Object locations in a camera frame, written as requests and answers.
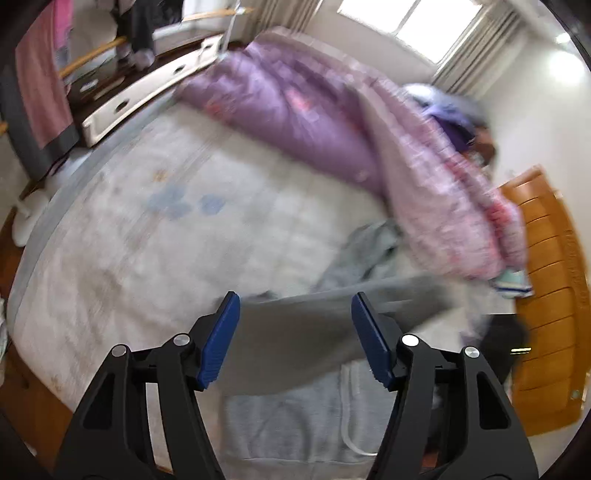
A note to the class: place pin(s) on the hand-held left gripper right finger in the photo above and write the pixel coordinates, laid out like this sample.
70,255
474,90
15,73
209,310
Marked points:
371,339

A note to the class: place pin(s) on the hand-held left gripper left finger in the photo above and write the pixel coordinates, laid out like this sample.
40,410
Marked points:
219,344

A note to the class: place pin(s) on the grey hoodie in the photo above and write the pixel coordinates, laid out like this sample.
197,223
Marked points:
295,337

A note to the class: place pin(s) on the dark hanging clothes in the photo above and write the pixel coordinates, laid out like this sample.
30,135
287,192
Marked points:
136,32

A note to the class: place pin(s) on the teal striped cloth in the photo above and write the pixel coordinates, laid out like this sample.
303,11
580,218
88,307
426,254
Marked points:
513,282

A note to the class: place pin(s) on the orange wooden door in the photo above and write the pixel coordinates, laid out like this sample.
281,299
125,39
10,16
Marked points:
549,295

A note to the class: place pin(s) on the white fluffy bed blanket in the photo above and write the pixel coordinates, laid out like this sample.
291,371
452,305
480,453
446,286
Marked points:
138,240

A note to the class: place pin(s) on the purple pink floral quilt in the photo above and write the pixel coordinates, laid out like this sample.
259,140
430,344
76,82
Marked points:
323,120

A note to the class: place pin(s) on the white slippers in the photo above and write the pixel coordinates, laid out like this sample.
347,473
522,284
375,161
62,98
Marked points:
27,217

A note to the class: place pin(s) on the purple white pillow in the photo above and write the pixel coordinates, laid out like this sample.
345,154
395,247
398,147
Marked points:
445,108

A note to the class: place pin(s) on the white curtain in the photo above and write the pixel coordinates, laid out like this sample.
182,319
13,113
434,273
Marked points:
480,55

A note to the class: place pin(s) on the pink hanging towel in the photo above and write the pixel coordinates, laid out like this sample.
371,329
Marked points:
44,87

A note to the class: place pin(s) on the window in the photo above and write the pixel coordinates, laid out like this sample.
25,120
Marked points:
411,21

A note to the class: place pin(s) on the wooden rail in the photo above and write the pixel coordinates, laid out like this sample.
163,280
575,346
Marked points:
90,55

